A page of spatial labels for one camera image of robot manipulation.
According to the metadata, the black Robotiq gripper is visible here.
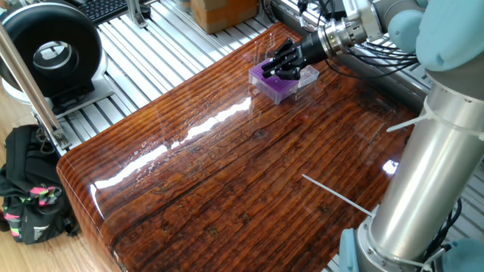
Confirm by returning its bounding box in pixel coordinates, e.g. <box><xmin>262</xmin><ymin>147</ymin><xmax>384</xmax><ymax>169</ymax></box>
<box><xmin>261</xmin><ymin>32</ymin><xmax>328</xmax><ymax>81</ymax></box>

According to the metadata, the purple pipette tip holder box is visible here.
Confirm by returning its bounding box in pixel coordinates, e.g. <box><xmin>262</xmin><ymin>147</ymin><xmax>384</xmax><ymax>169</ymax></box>
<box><xmin>248</xmin><ymin>58</ymin><xmax>300</xmax><ymax>106</ymax></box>

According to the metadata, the black power adapter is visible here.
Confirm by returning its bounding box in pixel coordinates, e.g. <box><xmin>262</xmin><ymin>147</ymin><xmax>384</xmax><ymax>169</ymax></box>
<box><xmin>319</xmin><ymin>0</ymin><xmax>347</xmax><ymax>22</ymax></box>

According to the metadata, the brown cardboard box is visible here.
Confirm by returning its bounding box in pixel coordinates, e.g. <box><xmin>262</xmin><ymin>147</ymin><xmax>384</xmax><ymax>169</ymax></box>
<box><xmin>190</xmin><ymin>0</ymin><xmax>260</xmax><ymax>35</ymax></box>

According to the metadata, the black keyboard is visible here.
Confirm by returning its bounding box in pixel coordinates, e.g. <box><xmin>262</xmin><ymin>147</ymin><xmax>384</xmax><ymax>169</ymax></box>
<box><xmin>77</xmin><ymin>0</ymin><xmax>132</xmax><ymax>26</ymax></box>

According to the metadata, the black round blower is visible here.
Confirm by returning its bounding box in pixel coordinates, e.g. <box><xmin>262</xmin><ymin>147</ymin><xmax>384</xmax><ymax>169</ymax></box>
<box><xmin>0</xmin><ymin>1</ymin><xmax>114</xmax><ymax>119</ymax></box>

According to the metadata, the black gripper cable bundle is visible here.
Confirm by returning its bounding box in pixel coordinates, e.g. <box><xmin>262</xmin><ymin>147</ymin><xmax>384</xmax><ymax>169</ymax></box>
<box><xmin>324</xmin><ymin>41</ymin><xmax>420</xmax><ymax>80</ymax></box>

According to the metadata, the white cable tie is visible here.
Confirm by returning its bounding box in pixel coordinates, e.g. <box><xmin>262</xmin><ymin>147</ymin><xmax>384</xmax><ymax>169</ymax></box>
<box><xmin>386</xmin><ymin>96</ymin><xmax>484</xmax><ymax>141</ymax></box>
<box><xmin>301</xmin><ymin>173</ymin><xmax>379</xmax><ymax>218</ymax></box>
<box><xmin>377</xmin><ymin>243</ymin><xmax>453</xmax><ymax>272</ymax></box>

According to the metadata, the black cable loop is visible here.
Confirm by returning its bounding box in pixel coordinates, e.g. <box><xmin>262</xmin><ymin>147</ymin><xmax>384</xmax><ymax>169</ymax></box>
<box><xmin>423</xmin><ymin>196</ymin><xmax>463</xmax><ymax>261</ymax></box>

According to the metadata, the black backpack with pink straps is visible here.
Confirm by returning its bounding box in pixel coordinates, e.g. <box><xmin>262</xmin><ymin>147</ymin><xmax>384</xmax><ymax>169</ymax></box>
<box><xmin>0</xmin><ymin>124</ymin><xmax>80</xmax><ymax>246</ymax></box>

